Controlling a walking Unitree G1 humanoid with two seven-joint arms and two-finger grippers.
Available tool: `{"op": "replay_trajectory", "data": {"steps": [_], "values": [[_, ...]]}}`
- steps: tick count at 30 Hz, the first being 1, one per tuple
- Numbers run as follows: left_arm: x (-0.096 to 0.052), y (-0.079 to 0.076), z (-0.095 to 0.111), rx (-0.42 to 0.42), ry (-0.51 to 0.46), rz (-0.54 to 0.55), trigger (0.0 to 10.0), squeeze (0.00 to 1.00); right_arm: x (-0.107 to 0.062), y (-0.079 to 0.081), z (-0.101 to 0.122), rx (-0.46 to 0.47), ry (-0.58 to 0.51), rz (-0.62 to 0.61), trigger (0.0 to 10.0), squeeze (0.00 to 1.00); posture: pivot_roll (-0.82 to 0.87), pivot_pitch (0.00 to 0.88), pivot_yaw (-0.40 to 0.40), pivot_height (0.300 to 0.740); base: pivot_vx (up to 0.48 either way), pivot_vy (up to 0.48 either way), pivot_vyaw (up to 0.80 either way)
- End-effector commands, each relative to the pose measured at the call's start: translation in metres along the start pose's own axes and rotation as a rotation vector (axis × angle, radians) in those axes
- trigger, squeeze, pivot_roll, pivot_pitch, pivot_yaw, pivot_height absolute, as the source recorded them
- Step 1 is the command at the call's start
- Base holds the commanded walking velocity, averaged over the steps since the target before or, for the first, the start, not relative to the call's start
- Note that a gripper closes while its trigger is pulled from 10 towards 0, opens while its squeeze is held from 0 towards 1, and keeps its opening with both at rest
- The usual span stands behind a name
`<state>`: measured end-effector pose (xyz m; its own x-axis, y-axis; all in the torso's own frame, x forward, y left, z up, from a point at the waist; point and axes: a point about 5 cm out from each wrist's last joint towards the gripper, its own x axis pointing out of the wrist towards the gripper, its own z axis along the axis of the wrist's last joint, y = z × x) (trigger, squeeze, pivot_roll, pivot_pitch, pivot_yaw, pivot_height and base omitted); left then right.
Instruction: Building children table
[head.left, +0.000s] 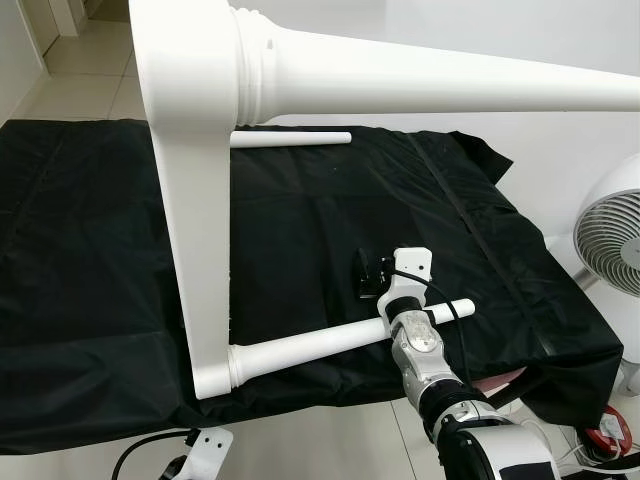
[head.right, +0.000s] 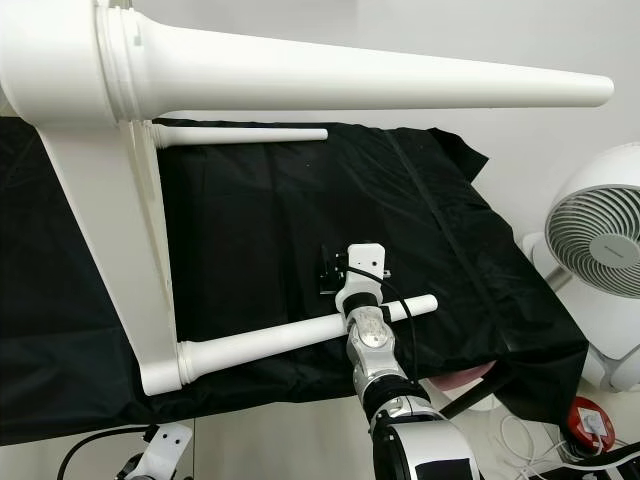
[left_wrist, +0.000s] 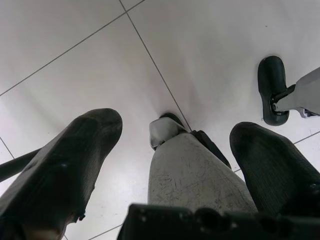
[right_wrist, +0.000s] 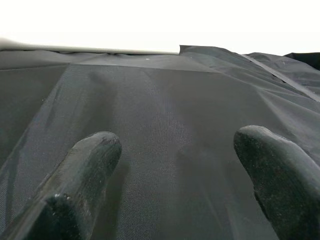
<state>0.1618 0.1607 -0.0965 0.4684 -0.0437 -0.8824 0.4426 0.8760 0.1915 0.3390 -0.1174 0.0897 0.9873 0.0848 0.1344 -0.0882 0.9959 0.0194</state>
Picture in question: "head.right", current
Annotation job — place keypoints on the white plastic table top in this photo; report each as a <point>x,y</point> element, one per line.
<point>120,250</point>

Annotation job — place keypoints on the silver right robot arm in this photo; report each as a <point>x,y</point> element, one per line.
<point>370,345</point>

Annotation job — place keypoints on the pink stool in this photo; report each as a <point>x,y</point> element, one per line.
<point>460,377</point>

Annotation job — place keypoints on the black metal stand leg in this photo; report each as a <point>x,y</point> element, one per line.
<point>472,396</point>

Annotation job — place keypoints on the white standing fan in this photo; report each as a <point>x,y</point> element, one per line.
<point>595,230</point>

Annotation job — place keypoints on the black cloth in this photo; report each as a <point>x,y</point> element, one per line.
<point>40,300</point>

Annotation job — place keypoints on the red round object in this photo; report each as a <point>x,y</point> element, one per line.
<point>590,425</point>

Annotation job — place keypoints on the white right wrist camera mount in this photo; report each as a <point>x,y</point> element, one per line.
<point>365,257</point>

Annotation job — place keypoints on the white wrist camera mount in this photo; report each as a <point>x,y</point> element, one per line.
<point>365,257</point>
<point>170,445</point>

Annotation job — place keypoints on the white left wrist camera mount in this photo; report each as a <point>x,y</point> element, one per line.
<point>170,445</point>

